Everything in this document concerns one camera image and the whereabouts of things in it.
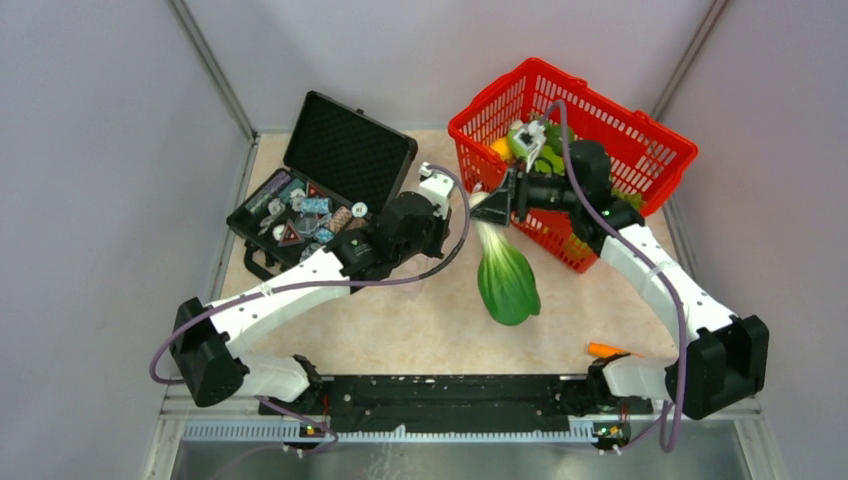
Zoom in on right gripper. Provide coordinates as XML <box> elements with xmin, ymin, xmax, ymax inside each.
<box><xmin>468</xmin><ymin>157</ymin><xmax>582</xmax><ymax>227</ymax></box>

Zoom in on white green toy leek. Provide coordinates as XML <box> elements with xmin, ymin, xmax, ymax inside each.
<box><xmin>471</xmin><ymin>220</ymin><xmax>541</xmax><ymax>326</ymax></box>

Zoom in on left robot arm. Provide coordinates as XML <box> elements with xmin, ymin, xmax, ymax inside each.
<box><xmin>169</xmin><ymin>189</ymin><xmax>451</xmax><ymax>414</ymax></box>

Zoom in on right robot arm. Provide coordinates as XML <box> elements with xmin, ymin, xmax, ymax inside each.
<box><xmin>470</xmin><ymin>140</ymin><xmax>770</xmax><ymax>420</ymax></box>

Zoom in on white dealer button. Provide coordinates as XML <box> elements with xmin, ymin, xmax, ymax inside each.
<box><xmin>350</xmin><ymin>202</ymin><xmax>368</xmax><ymax>218</ymax></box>

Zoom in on black poker chip case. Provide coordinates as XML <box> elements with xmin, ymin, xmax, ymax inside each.
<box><xmin>226</xmin><ymin>91</ymin><xmax>418</xmax><ymax>281</ymax></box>

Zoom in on red triangle card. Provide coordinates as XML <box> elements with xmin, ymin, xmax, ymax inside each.
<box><xmin>273</xmin><ymin>221</ymin><xmax>304</xmax><ymax>247</ymax></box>

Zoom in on green toy grapes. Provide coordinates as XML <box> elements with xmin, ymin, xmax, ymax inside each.
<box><xmin>612</xmin><ymin>188</ymin><xmax>645</xmax><ymax>212</ymax></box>

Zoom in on red plastic basket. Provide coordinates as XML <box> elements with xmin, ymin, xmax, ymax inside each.
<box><xmin>447</xmin><ymin>56</ymin><xmax>700</xmax><ymax>274</ymax></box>

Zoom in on orange toy carrot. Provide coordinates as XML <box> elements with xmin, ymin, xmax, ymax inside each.
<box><xmin>587</xmin><ymin>342</ymin><xmax>639</xmax><ymax>359</ymax></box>

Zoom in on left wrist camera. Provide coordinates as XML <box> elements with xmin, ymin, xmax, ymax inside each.
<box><xmin>416</xmin><ymin>162</ymin><xmax>455</xmax><ymax>221</ymax></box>

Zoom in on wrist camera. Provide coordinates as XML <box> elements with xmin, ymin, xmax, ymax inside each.
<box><xmin>506</xmin><ymin>120</ymin><xmax>547</xmax><ymax>173</ymax></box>
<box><xmin>416</xmin><ymin>162</ymin><xmax>455</xmax><ymax>221</ymax></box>

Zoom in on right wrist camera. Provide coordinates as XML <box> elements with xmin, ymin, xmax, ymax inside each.
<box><xmin>506</xmin><ymin>120</ymin><xmax>547</xmax><ymax>173</ymax></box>

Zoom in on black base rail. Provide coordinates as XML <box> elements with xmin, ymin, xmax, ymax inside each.
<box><xmin>258</xmin><ymin>374</ymin><xmax>654</xmax><ymax>434</ymax></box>

